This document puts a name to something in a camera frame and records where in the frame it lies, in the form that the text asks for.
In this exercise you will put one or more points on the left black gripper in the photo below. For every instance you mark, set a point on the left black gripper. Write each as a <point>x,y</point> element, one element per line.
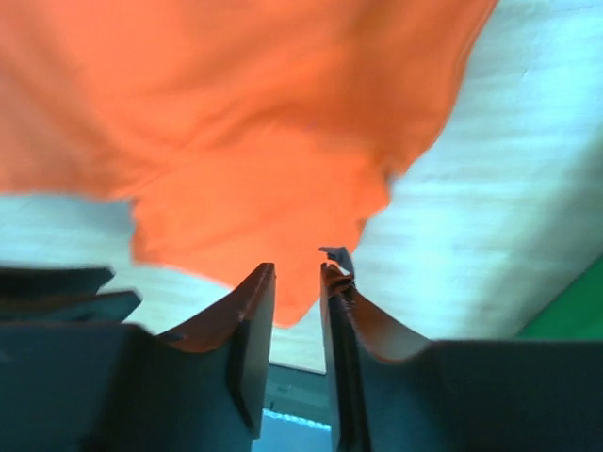
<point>63,295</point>

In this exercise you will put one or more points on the green plastic bin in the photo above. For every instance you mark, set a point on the green plastic bin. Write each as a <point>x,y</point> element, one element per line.
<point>575,314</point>

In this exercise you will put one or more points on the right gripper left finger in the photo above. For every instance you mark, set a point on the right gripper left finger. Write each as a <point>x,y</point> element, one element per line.
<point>109,386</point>

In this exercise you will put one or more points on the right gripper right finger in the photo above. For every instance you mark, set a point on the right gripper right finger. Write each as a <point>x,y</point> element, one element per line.
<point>393,389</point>

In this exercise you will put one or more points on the orange t shirt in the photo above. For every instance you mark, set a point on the orange t shirt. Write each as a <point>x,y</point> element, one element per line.
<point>240,132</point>

